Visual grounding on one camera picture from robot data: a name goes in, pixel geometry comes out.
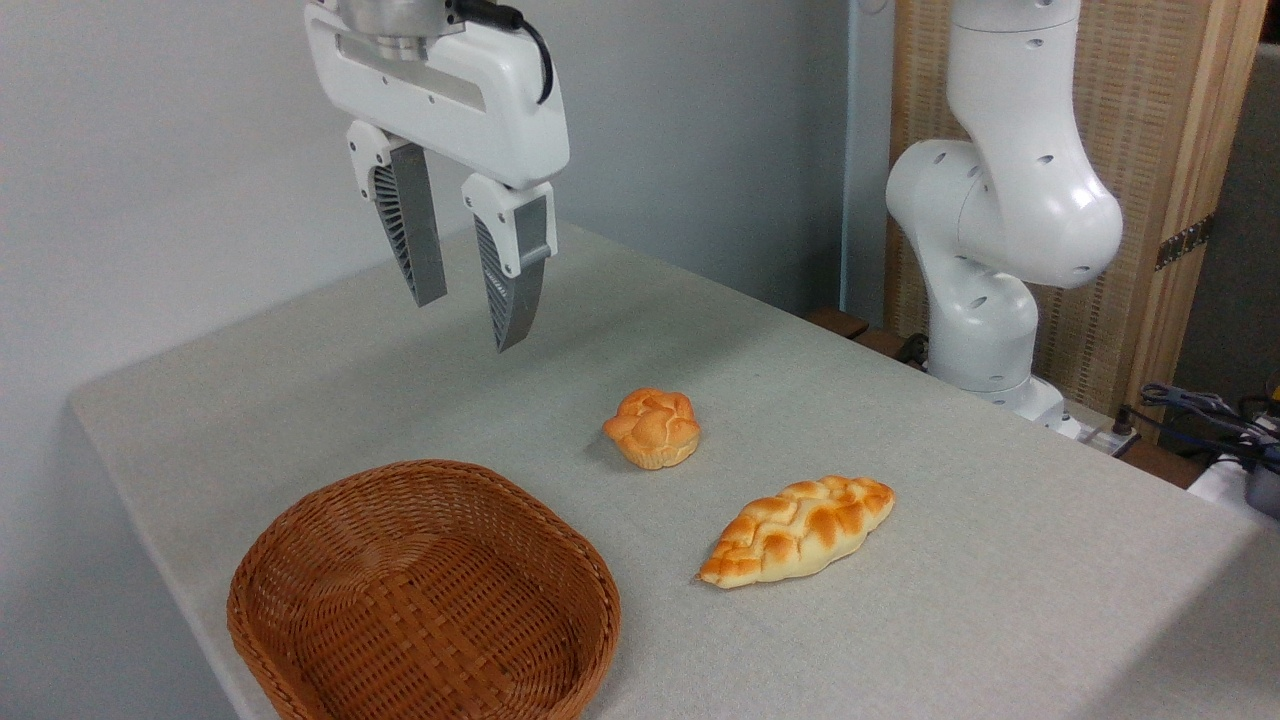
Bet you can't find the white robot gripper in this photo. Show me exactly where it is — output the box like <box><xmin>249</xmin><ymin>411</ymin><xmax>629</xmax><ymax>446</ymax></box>
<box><xmin>304</xmin><ymin>0</ymin><xmax>571</xmax><ymax>354</ymax></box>

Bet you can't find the round orange bread bun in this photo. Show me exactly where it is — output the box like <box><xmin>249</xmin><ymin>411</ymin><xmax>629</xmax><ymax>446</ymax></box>
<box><xmin>603</xmin><ymin>388</ymin><xmax>702</xmax><ymax>471</ymax></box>

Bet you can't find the brown woven wicker basket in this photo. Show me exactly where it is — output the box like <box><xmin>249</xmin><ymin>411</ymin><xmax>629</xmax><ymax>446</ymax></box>
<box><xmin>227</xmin><ymin>460</ymin><xmax>622</xmax><ymax>720</ymax></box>

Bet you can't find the long braided bread loaf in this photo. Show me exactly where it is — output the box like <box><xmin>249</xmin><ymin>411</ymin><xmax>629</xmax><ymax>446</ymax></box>
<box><xmin>697</xmin><ymin>476</ymin><xmax>896</xmax><ymax>590</ymax></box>

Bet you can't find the grey tablecloth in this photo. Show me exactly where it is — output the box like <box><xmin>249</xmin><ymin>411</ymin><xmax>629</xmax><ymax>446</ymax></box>
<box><xmin>68</xmin><ymin>210</ymin><xmax>1280</xmax><ymax>720</ymax></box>

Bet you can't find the white power strip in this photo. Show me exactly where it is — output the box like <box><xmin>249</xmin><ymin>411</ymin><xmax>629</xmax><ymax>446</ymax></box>
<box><xmin>1072</xmin><ymin>415</ymin><xmax>1142</xmax><ymax>459</ymax></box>

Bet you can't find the wooden woven folding screen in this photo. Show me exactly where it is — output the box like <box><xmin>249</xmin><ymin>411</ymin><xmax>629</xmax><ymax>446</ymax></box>
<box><xmin>885</xmin><ymin>0</ymin><xmax>1269</xmax><ymax>441</ymax></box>

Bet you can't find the dark metal screen hinge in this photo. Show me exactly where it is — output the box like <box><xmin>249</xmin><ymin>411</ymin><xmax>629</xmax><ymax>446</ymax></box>
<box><xmin>1155</xmin><ymin>213</ymin><xmax>1217</xmax><ymax>272</ymax></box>

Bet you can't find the grey device with white cloth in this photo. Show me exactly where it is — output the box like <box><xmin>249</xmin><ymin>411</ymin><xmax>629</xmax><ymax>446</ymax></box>
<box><xmin>1187</xmin><ymin>452</ymin><xmax>1280</xmax><ymax>533</ymax></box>

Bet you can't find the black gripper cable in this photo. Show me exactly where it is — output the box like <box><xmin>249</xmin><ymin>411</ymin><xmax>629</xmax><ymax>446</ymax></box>
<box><xmin>455</xmin><ymin>0</ymin><xmax>555</xmax><ymax>107</ymax></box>

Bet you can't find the blue and black cable bundle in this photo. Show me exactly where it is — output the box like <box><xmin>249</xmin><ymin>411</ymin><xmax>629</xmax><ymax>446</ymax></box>
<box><xmin>1138</xmin><ymin>382</ymin><xmax>1280</xmax><ymax>473</ymax></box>

